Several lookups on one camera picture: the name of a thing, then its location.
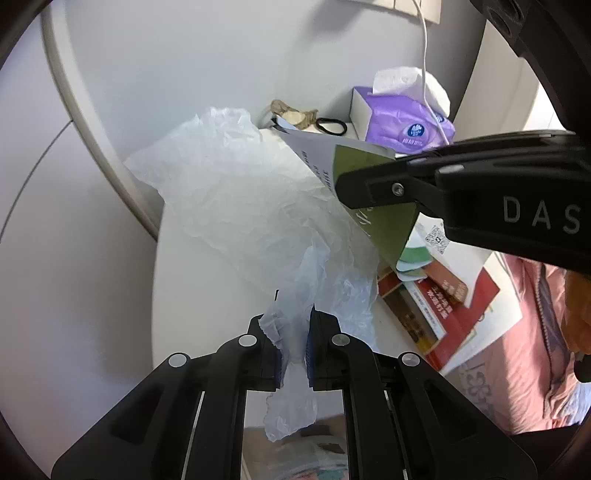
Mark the white wardrobe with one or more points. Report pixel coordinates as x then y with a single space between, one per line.
46 207

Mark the purple tissue box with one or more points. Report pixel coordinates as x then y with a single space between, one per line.
397 120

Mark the white nightstand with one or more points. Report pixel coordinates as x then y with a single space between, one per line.
194 300

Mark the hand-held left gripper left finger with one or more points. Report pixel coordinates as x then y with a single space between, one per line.
265 364

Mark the red printed leaflet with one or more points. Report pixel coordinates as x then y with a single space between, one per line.
443 323

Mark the pink blanket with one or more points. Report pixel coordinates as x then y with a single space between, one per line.
517 360

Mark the person's right hand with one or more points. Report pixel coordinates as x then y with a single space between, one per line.
579 314

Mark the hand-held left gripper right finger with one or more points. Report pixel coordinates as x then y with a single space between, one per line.
312 355

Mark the small brown toy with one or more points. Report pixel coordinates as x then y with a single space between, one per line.
291 115

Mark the clear plastic bag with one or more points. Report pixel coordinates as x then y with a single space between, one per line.
231 198

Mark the olive green white leaflet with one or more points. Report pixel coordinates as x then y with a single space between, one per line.
388 230

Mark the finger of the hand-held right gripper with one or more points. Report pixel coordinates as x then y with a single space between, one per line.
485 145
369 189

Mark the white leaflet with green circles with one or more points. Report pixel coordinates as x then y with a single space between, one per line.
431 237

